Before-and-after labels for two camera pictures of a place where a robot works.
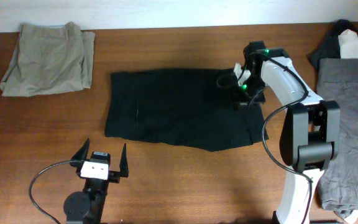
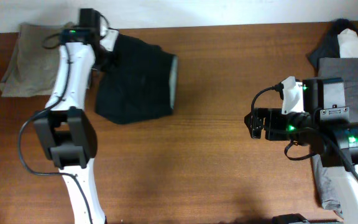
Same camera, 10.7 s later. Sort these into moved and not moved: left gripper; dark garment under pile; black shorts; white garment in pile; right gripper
Moved: black shorts; left gripper; right gripper
Not moved: dark garment under pile; white garment in pile
